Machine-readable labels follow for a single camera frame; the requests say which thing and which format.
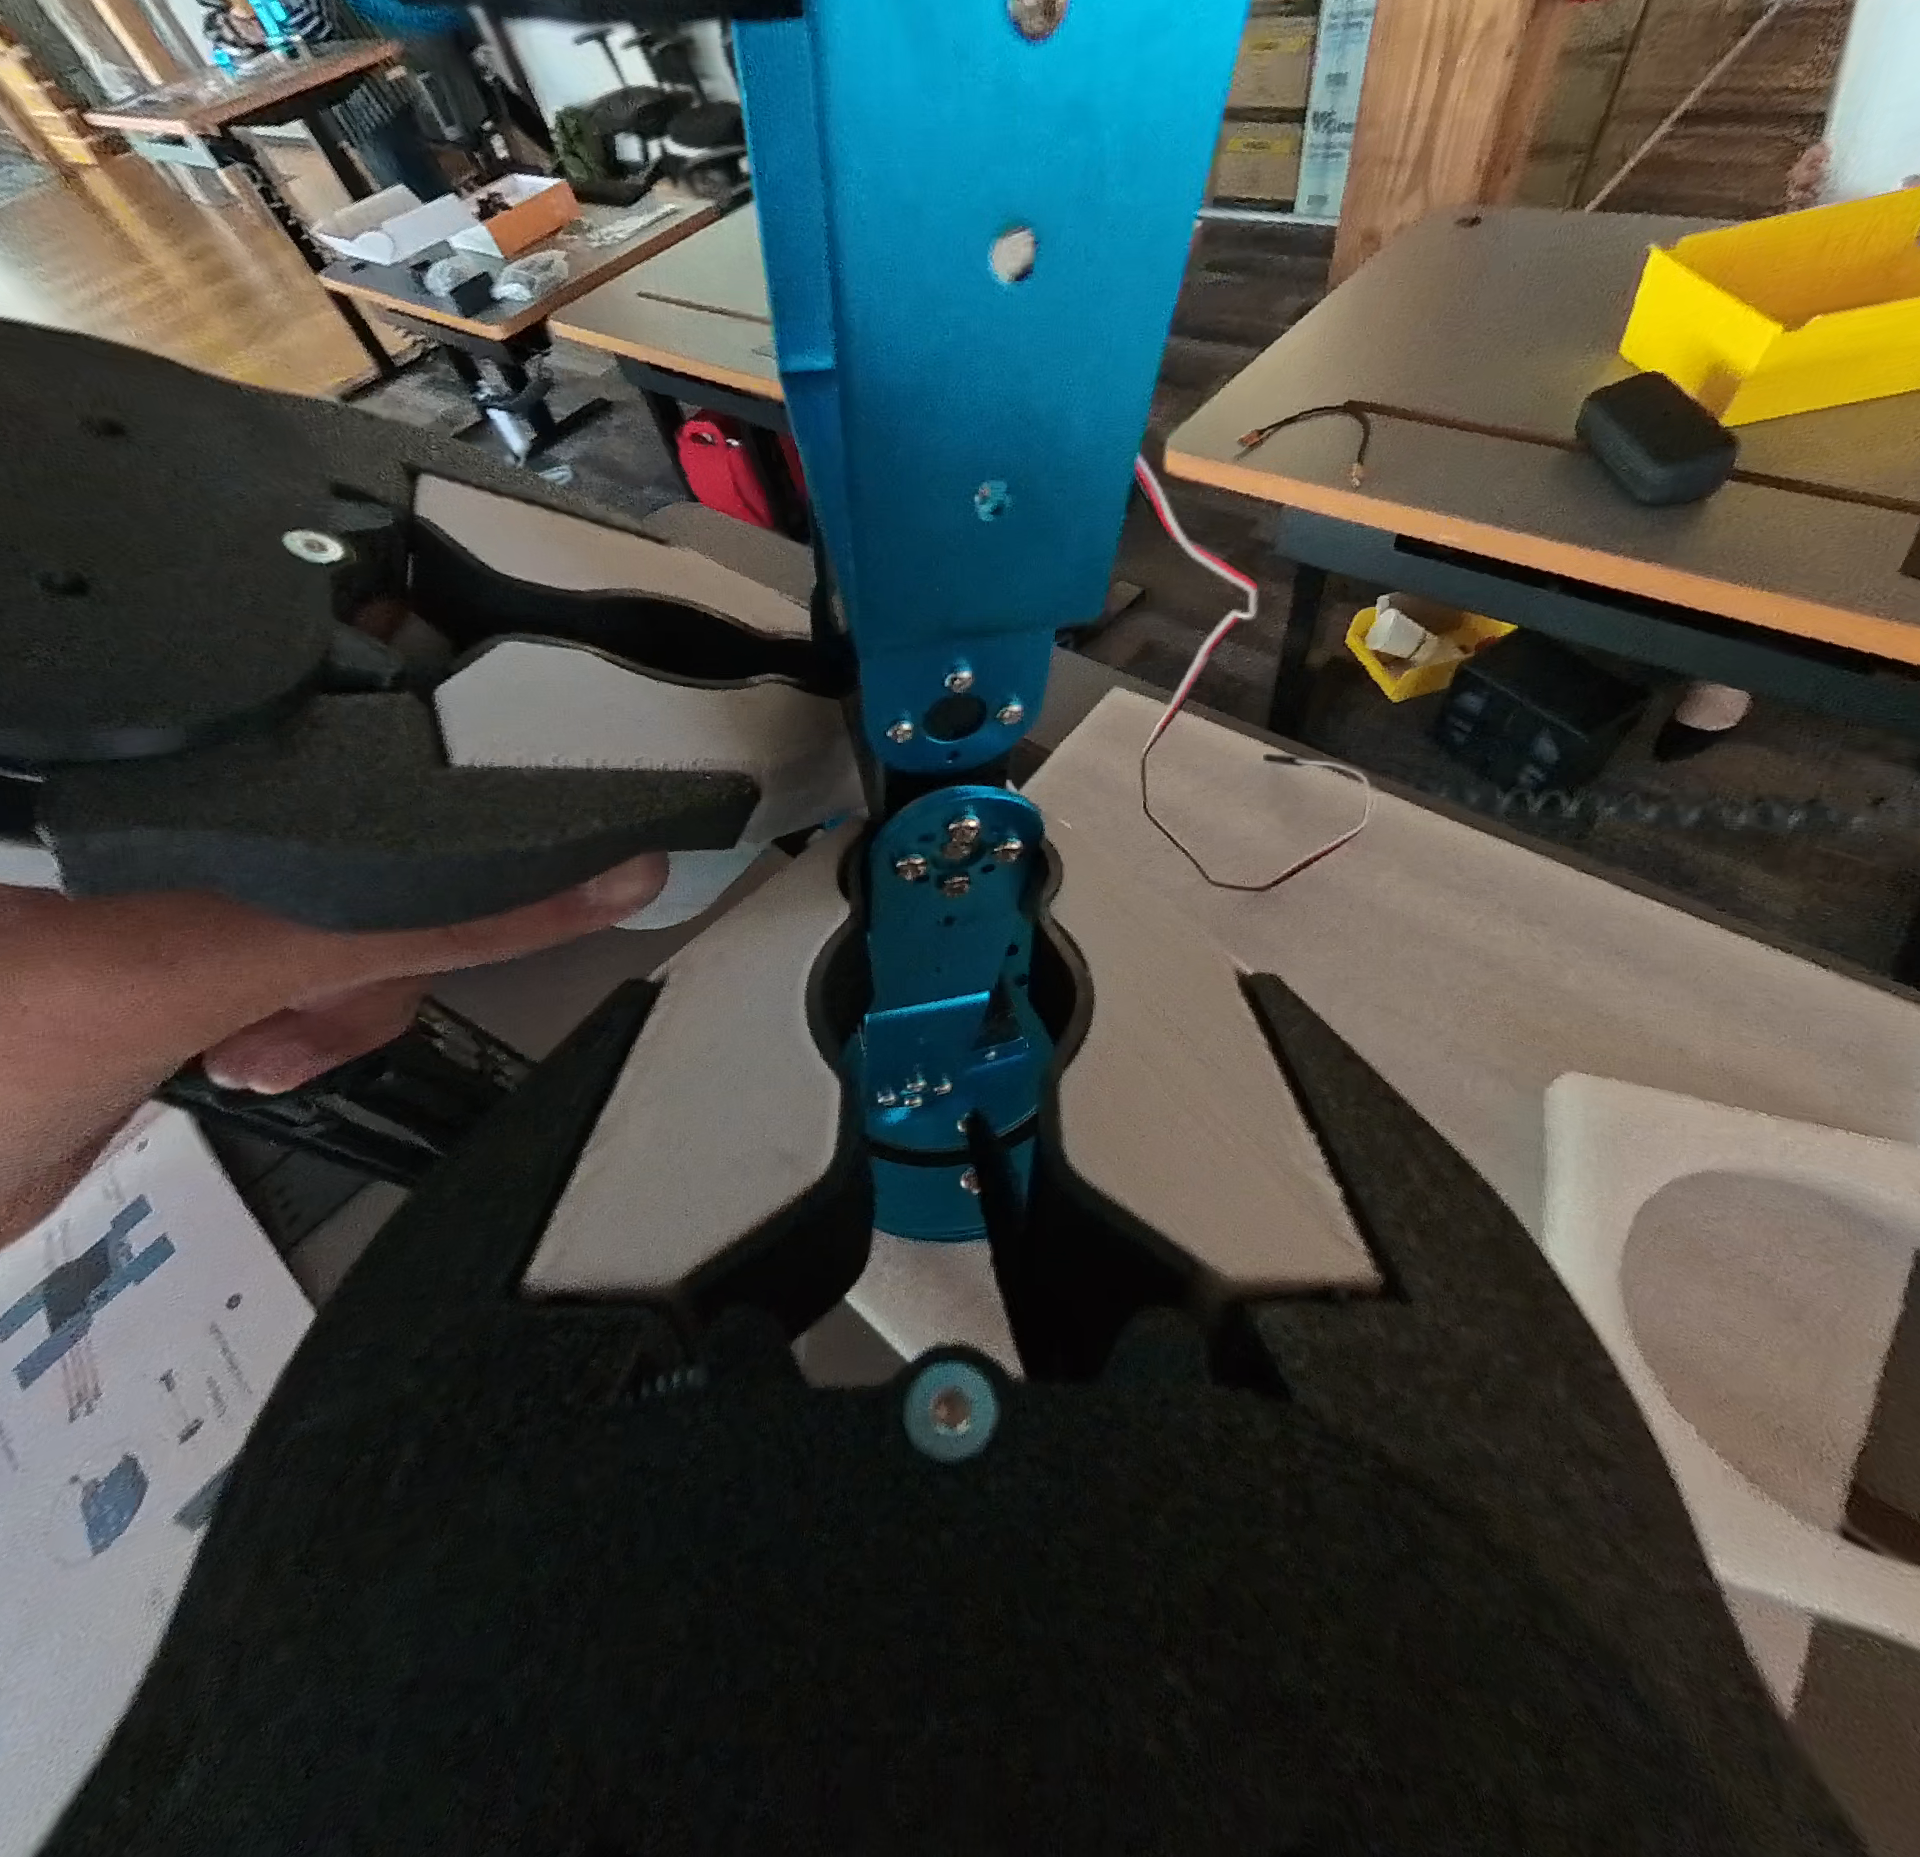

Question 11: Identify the stack of cardboard boxes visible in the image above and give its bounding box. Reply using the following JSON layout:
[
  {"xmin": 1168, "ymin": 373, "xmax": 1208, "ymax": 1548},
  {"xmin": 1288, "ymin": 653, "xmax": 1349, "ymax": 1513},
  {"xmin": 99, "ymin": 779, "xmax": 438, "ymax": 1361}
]
[{"xmin": 1206, "ymin": 0, "xmax": 1351, "ymax": 217}]

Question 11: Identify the blue toy robot arm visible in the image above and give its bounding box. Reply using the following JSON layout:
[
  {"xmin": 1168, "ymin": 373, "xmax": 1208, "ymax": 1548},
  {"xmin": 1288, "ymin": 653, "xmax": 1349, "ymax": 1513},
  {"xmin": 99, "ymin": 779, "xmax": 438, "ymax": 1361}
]
[{"xmin": 732, "ymin": 0, "xmax": 1274, "ymax": 1244}]

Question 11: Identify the grey office desk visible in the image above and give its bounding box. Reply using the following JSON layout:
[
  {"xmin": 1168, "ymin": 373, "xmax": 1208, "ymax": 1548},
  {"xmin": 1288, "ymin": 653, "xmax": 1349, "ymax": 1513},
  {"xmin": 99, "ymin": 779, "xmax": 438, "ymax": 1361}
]
[
  {"xmin": 317, "ymin": 176, "xmax": 725, "ymax": 390},
  {"xmin": 547, "ymin": 200, "xmax": 797, "ymax": 433},
  {"xmin": 1167, "ymin": 203, "xmax": 1920, "ymax": 669}
]

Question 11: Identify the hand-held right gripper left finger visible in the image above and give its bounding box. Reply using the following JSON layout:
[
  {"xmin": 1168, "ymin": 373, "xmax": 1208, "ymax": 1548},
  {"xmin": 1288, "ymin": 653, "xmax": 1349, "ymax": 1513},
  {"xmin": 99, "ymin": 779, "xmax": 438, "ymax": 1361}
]
[{"xmin": 522, "ymin": 822, "xmax": 879, "ymax": 1301}]

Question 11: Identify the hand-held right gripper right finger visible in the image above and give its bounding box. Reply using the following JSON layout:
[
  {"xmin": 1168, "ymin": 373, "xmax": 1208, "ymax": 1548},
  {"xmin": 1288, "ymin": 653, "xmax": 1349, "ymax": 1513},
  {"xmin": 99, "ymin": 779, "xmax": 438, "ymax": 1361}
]
[{"xmin": 1034, "ymin": 814, "xmax": 1384, "ymax": 1295}]

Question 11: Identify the red bag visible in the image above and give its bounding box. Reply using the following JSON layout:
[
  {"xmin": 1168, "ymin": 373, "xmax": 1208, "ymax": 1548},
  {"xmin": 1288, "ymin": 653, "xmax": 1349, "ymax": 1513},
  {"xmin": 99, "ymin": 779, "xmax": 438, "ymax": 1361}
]
[{"xmin": 676, "ymin": 414, "xmax": 812, "ymax": 531}]

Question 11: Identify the person's left hand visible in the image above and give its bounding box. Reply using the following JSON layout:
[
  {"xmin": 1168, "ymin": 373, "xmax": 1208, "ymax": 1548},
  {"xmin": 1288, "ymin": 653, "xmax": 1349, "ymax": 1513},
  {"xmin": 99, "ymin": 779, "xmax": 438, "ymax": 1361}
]
[{"xmin": 0, "ymin": 851, "xmax": 671, "ymax": 1244}]

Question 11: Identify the red white servo cable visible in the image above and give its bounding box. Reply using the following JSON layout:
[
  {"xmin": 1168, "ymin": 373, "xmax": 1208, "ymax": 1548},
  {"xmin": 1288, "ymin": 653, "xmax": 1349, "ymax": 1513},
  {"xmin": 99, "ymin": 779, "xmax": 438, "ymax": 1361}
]
[{"xmin": 1131, "ymin": 453, "xmax": 1373, "ymax": 894}]

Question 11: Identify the printed instruction manual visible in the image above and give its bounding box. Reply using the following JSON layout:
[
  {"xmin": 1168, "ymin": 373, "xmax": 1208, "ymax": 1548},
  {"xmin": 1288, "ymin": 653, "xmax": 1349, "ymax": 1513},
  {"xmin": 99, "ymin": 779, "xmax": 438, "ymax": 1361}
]
[{"xmin": 0, "ymin": 1103, "xmax": 320, "ymax": 1857}]

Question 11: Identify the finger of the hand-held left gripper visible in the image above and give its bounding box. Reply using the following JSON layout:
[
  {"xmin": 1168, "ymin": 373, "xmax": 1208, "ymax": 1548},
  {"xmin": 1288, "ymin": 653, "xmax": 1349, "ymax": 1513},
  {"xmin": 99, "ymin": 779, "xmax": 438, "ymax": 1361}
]
[
  {"xmin": 433, "ymin": 635, "xmax": 874, "ymax": 851},
  {"xmin": 408, "ymin": 468, "xmax": 823, "ymax": 648}
]

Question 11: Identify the small yellow bin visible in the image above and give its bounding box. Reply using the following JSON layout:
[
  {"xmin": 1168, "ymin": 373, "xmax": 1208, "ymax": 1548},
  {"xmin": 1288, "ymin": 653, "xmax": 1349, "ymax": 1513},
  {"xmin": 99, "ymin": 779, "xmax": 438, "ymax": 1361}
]
[{"xmin": 1346, "ymin": 598, "xmax": 1518, "ymax": 707}]

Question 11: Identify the black zip case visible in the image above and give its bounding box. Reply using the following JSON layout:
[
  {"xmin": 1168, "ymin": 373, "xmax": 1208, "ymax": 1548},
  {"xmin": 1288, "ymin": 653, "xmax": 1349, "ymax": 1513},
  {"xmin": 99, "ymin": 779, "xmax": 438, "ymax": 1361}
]
[{"xmin": 1574, "ymin": 370, "xmax": 1740, "ymax": 508}]

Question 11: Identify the wooden pillar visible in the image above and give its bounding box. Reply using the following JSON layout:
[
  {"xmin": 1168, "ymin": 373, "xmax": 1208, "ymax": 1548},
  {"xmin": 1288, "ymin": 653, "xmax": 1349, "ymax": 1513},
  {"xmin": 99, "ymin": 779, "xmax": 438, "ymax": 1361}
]
[{"xmin": 1331, "ymin": 0, "xmax": 1579, "ymax": 288}]

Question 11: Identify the wooden desk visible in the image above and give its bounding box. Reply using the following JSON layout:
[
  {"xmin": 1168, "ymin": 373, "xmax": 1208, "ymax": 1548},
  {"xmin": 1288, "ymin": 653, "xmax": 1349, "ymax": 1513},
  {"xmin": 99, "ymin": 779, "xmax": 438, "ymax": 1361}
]
[{"xmin": 82, "ymin": 40, "xmax": 407, "ymax": 142}]

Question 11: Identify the white foam sheet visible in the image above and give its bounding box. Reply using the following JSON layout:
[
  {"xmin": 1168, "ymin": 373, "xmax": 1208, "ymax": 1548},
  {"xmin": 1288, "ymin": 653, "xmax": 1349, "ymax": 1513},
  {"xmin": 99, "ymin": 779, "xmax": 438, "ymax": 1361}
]
[{"xmin": 780, "ymin": 683, "xmax": 1920, "ymax": 1380}]

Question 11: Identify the open orange white box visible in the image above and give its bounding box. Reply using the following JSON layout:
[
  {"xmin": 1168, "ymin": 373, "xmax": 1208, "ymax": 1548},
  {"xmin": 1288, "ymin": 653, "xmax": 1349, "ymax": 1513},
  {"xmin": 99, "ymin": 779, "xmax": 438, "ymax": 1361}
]
[{"xmin": 323, "ymin": 174, "xmax": 578, "ymax": 260}]

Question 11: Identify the black equipment box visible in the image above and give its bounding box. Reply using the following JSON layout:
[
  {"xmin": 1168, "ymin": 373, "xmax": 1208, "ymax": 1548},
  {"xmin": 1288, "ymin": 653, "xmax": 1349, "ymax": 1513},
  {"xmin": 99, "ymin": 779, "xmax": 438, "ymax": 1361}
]
[{"xmin": 1432, "ymin": 631, "xmax": 1653, "ymax": 799}]

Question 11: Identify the white foam cutout block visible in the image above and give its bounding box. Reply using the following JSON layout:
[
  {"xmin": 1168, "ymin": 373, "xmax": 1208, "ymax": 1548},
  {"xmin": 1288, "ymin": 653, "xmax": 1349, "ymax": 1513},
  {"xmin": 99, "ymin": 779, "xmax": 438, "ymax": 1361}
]
[{"xmin": 1542, "ymin": 1070, "xmax": 1920, "ymax": 1715}]

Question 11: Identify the yellow plastic bin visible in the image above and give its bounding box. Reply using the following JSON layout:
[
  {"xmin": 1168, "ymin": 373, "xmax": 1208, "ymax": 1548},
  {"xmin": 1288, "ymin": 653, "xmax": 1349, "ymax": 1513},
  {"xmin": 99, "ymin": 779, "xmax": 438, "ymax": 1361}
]
[{"xmin": 1618, "ymin": 184, "xmax": 1920, "ymax": 428}]

